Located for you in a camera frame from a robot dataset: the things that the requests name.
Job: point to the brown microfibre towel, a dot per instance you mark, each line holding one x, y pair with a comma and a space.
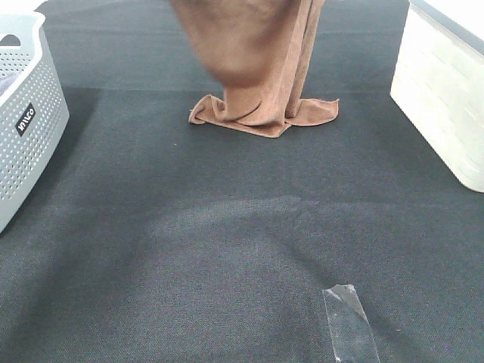
260, 52

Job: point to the dark towel in basket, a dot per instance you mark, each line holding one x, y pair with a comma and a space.
7, 85

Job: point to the black table cloth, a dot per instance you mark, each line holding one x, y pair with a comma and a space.
148, 239

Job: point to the clear tape strip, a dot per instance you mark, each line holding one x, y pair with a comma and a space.
350, 331

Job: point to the grey perforated laundry basket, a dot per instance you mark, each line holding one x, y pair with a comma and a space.
34, 113

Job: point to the white plastic storage bin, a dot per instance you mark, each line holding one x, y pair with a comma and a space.
438, 82

